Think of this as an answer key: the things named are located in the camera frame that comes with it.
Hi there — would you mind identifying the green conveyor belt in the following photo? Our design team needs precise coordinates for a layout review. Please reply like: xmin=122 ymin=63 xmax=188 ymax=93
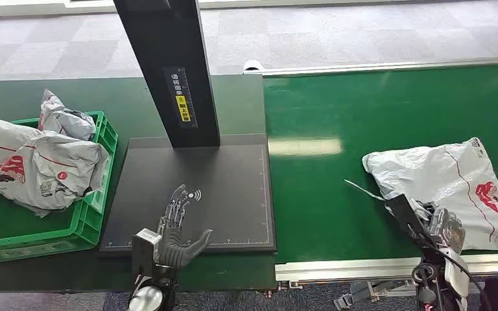
xmin=263 ymin=63 xmax=498 ymax=264

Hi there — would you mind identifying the black weighing platform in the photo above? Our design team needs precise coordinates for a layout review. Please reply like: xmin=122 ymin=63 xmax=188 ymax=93
xmin=99 ymin=133 xmax=278 ymax=254

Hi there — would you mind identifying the aluminium conveyor side rail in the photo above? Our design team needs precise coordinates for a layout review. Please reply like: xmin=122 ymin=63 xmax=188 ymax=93
xmin=243 ymin=56 xmax=498 ymax=77
xmin=274 ymin=252 xmax=498 ymax=283

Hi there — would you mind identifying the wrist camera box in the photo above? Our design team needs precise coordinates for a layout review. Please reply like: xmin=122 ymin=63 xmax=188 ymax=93
xmin=385 ymin=194 xmax=431 ymax=246
xmin=131 ymin=228 xmax=163 ymax=277

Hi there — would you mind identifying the small grey crumpled courier package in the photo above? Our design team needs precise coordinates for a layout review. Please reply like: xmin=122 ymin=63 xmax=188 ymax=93
xmin=38 ymin=89 xmax=97 ymax=142

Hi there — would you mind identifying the large grey crumpled courier package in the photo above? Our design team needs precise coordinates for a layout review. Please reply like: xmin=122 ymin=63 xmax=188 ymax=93
xmin=0 ymin=119 xmax=111 ymax=218

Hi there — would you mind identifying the yellow black column label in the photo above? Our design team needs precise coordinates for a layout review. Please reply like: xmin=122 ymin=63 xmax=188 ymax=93
xmin=163 ymin=66 xmax=199 ymax=130

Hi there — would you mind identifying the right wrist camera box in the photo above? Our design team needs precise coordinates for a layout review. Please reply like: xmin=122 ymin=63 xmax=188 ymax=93
xmin=385 ymin=194 xmax=431 ymax=246

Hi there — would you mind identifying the grey red-print courier package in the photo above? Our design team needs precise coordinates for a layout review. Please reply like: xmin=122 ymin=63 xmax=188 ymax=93
xmin=344 ymin=137 xmax=498 ymax=252

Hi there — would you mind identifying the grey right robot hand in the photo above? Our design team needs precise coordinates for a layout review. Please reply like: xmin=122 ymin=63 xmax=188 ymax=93
xmin=415 ymin=202 xmax=467 ymax=255

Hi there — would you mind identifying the black scanner column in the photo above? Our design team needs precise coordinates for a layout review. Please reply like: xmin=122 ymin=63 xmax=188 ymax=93
xmin=113 ymin=0 xmax=222 ymax=149

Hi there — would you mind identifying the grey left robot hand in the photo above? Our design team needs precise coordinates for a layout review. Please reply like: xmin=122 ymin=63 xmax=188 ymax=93
xmin=158 ymin=184 xmax=214 ymax=270

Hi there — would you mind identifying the dark green table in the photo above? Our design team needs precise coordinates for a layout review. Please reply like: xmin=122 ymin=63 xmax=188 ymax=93
xmin=0 ymin=75 xmax=278 ymax=294

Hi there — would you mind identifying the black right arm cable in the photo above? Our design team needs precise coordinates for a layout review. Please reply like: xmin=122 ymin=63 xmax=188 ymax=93
xmin=411 ymin=240 xmax=493 ymax=311

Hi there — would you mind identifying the green plastic basket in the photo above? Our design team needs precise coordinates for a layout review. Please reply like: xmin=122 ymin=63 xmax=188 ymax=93
xmin=0 ymin=110 xmax=119 ymax=264

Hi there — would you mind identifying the white wall baseboard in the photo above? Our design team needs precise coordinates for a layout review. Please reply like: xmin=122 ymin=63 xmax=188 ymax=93
xmin=0 ymin=0 xmax=426 ymax=19

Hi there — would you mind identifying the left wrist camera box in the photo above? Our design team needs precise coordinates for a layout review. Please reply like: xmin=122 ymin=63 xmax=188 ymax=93
xmin=131 ymin=228 xmax=163 ymax=277

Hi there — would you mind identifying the metal conveyor support bracket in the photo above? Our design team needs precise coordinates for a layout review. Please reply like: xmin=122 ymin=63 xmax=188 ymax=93
xmin=333 ymin=279 xmax=418 ymax=311

